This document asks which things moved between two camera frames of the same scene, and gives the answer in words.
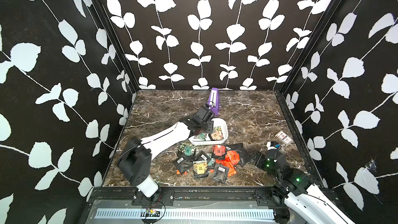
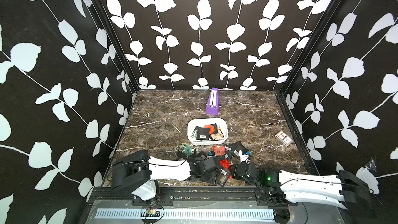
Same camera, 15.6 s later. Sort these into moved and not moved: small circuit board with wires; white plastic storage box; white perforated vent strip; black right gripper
Moved: black right gripper
Not moved: small circuit board with wires; white plastic storage box; white perforated vent strip
